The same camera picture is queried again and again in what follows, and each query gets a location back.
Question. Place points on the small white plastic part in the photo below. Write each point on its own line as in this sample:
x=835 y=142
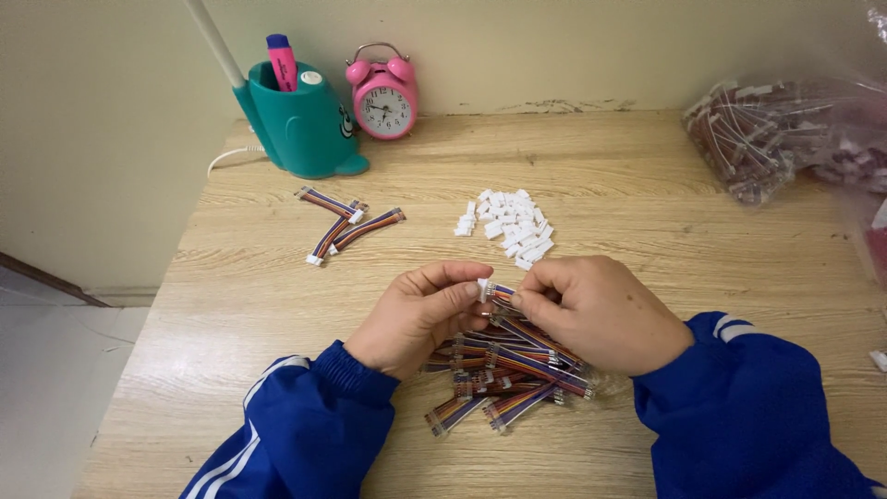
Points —
x=879 y=360

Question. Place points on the person's right hand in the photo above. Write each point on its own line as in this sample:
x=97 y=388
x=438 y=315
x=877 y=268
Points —
x=610 y=319

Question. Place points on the pink highlighter pen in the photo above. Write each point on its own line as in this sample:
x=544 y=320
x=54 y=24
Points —
x=283 y=64

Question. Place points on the person's left hand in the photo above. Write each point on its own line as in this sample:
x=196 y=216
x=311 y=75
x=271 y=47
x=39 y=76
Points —
x=405 y=326

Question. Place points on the pile of white connector housings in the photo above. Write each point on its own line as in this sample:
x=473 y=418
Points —
x=513 y=222

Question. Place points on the white plastic connector housing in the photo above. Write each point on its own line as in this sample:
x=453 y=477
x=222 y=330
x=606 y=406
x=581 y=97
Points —
x=483 y=290

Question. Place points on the teal desk lamp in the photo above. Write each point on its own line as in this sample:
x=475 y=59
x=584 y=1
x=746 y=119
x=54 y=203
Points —
x=305 y=132

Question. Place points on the clear bag of pink parts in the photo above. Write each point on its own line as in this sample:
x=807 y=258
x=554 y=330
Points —
x=866 y=201

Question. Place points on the pink twin-bell alarm clock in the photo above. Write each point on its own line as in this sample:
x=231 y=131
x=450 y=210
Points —
x=384 y=104

